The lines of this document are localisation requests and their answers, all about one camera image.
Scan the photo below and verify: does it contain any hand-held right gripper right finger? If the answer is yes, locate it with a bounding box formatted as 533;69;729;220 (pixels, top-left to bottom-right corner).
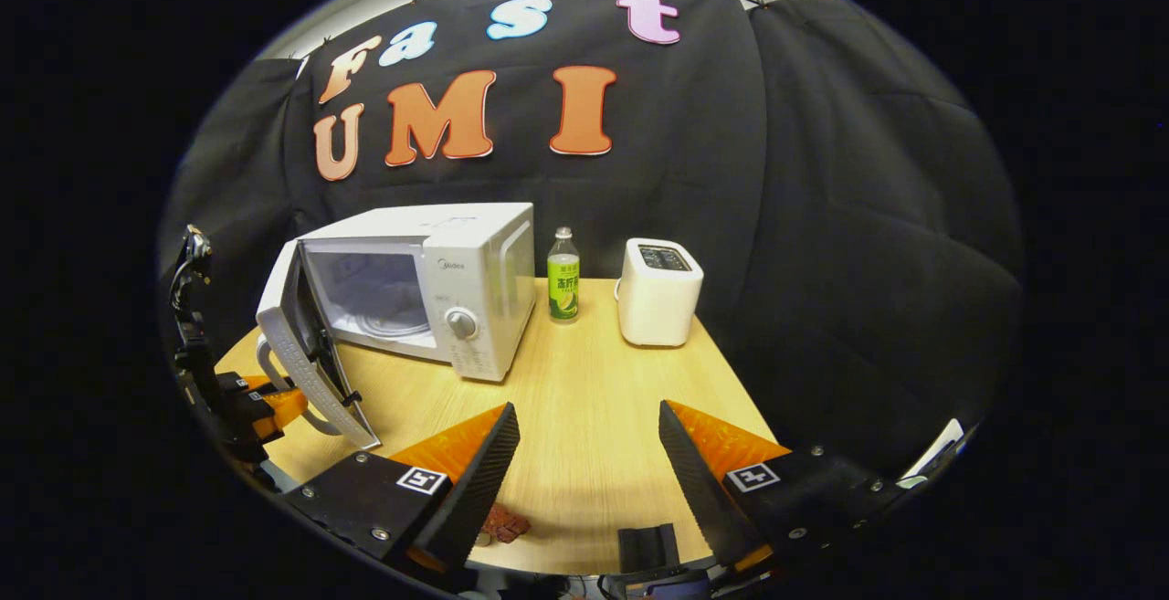
658;399;910;583

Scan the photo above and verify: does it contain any white toaster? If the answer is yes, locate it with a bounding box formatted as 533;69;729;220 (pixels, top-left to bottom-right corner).
616;237;705;348

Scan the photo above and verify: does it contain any white flat object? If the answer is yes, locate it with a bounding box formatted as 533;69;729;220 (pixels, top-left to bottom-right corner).
898;417;965;491

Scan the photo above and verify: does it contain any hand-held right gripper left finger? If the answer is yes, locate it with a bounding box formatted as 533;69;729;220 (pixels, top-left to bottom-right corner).
279;402;521;578

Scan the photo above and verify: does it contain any small black block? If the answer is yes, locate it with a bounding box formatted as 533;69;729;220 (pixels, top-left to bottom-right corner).
617;523;682;574

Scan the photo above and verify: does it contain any white microwave oven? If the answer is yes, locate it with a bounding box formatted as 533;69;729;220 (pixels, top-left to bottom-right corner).
255;202;537;451

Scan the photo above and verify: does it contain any glass turntable plate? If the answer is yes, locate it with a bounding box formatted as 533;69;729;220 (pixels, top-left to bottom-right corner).
352;308;430;339

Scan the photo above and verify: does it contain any brown meat piece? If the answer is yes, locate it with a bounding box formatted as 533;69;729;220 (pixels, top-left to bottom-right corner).
479;503;532;546

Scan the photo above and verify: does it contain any green label drink bottle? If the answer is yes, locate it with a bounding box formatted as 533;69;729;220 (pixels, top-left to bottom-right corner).
547;226;582;324

